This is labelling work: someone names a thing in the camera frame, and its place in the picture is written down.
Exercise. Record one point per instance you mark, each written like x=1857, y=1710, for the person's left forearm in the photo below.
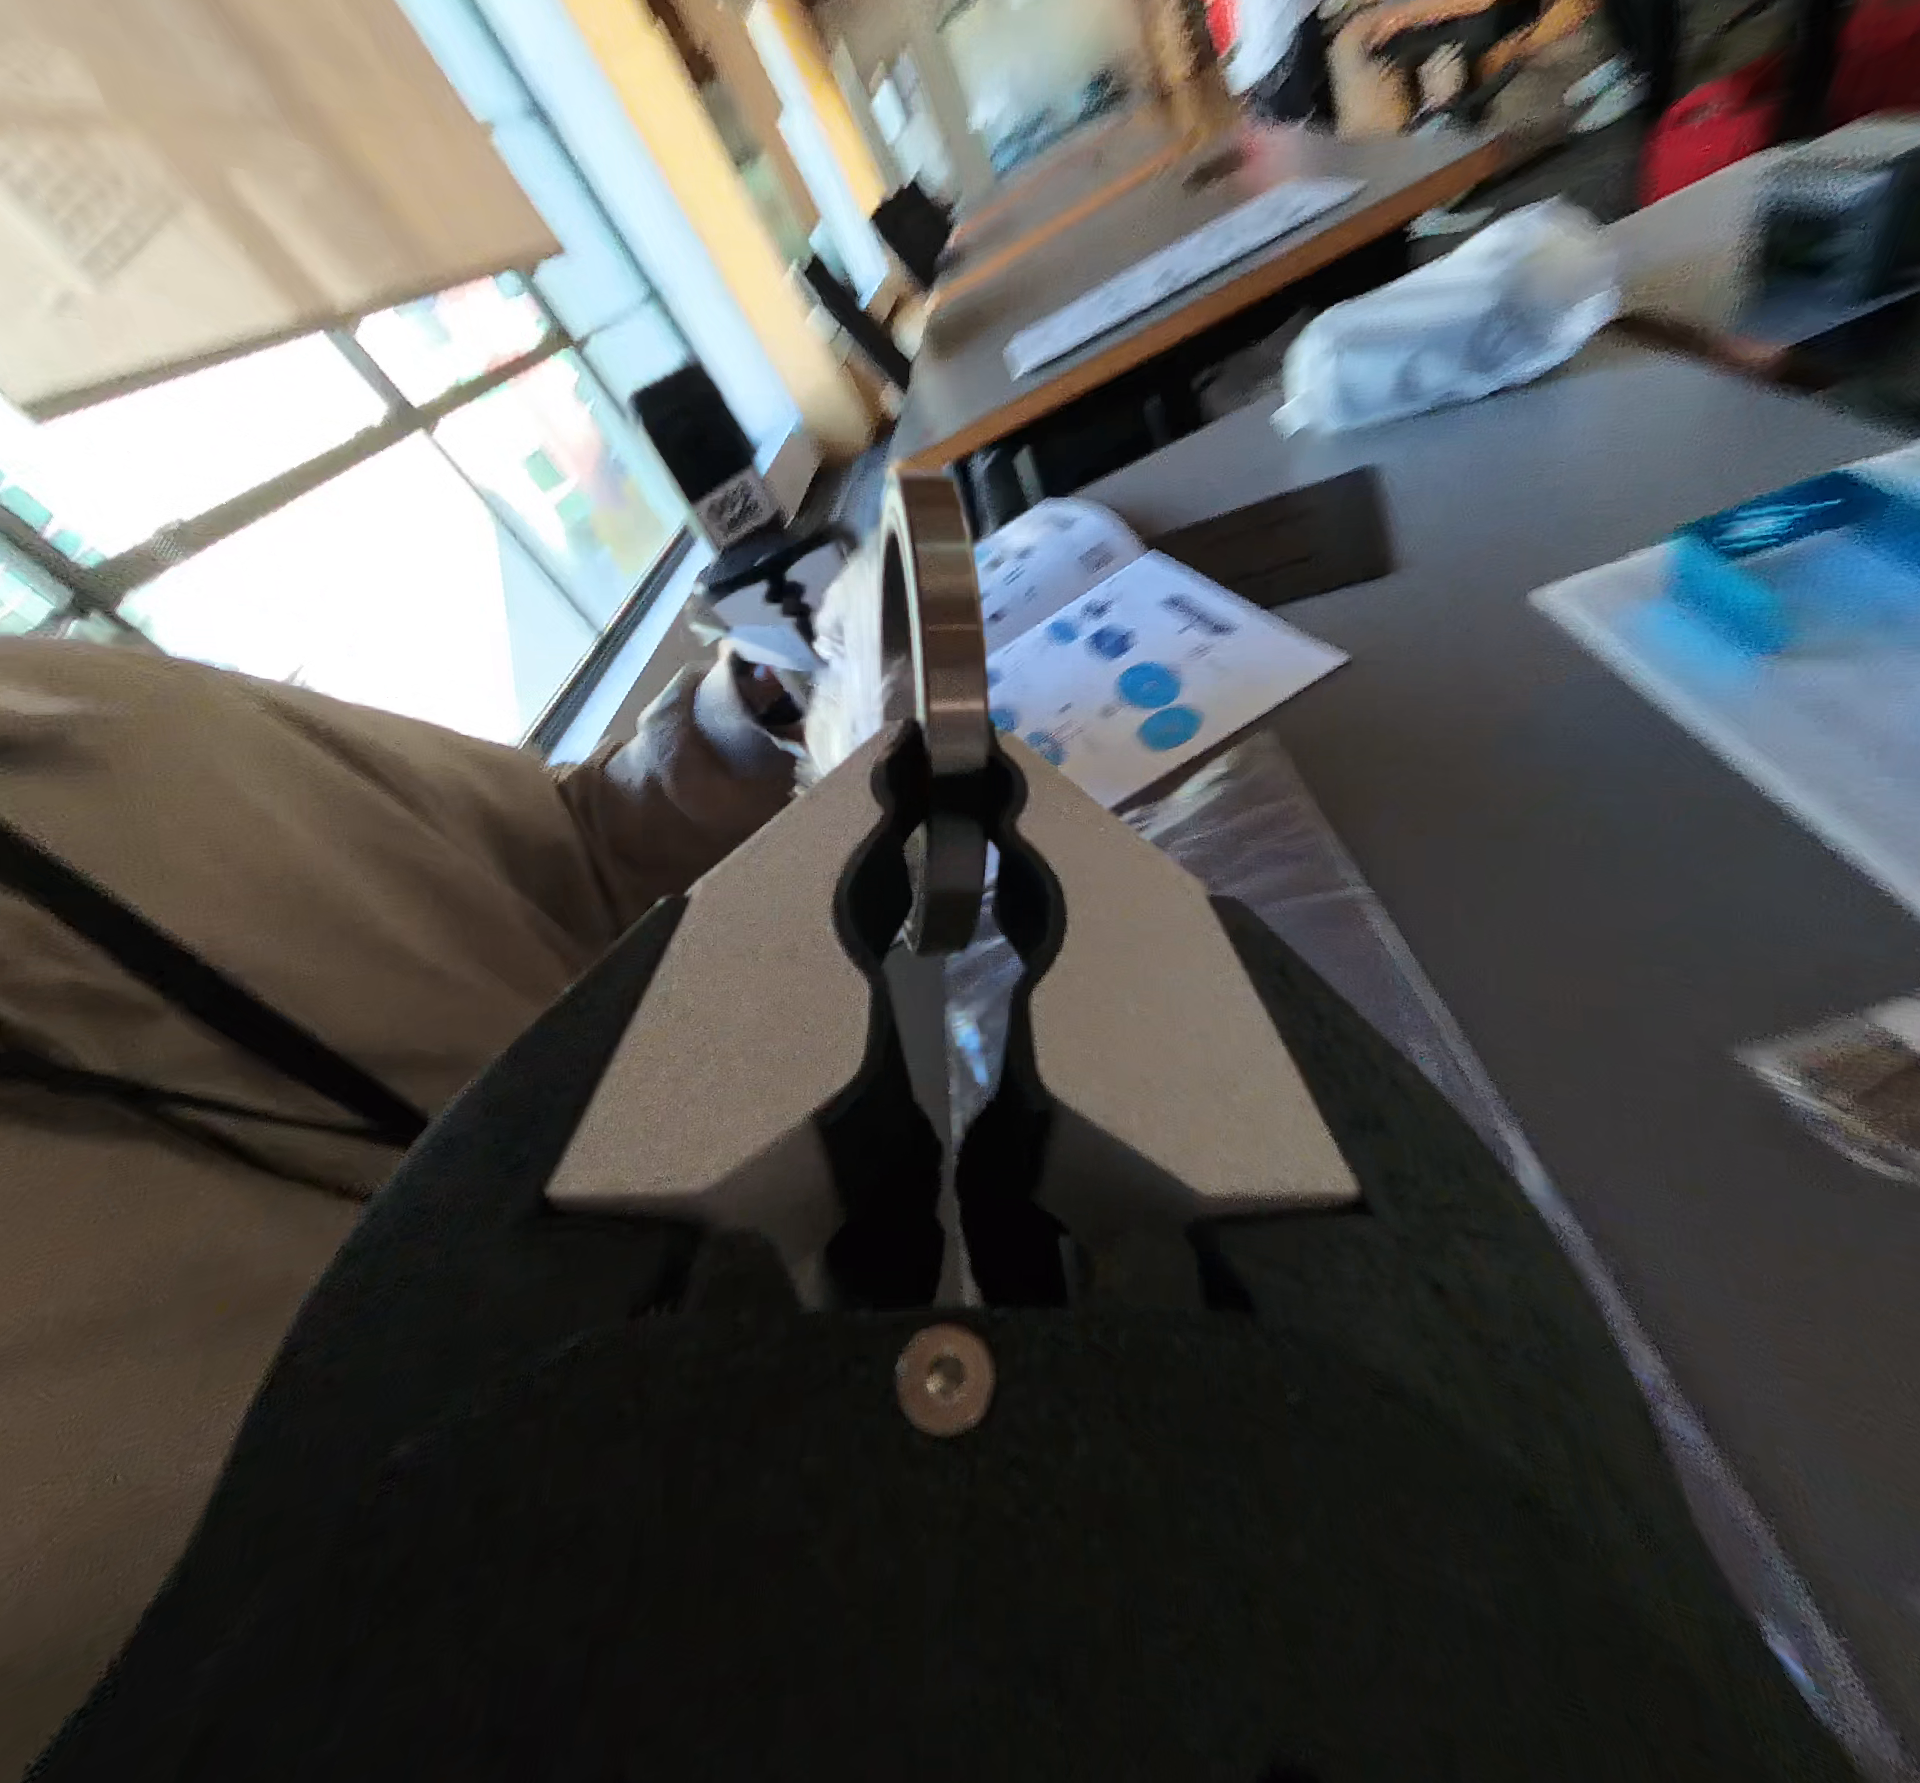
x=631, y=839

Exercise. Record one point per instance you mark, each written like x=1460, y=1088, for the paper leaflet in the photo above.
x=1185, y=276

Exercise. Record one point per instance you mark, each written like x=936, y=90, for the large window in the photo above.
x=299, y=494

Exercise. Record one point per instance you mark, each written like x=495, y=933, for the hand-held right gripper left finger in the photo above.
x=719, y=1048

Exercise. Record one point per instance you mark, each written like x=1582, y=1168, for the red bag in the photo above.
x=1710, y=133

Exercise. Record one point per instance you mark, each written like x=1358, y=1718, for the group of blue metal brackets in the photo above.
x=1753, y=568

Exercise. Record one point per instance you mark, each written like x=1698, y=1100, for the white plastic bag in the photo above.
x=1425, y=328

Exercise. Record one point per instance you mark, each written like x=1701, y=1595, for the person's beige jacket torso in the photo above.
x=223, y=989

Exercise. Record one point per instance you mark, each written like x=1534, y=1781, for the torn plastic wrap piece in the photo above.
x=855, y=672

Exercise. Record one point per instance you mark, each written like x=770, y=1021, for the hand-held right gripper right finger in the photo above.
x=1185, y=1048

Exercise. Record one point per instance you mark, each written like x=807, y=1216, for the white foam sheet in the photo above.
x=1798, y=734

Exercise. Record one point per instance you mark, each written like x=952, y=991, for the grey power supply unit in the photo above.
x=1838, y=238

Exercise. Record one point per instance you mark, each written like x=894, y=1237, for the black metal base plate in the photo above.
x=1289, y=538

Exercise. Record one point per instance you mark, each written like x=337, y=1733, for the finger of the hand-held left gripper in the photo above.
x=750, y=631
x=825, y=583

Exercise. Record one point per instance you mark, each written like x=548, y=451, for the pile of small screw bags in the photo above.
x=1845, y=1085

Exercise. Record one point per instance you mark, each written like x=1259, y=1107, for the assembly manual booklet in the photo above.
x=1170, y=657

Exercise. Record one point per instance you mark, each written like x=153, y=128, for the wooden-edged table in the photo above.
x=1080, y=284

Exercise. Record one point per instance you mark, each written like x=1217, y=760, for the person's left hand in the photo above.
x=719, y=734

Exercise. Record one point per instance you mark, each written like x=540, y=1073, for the large clear plastic bag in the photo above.
x=1350, y=943

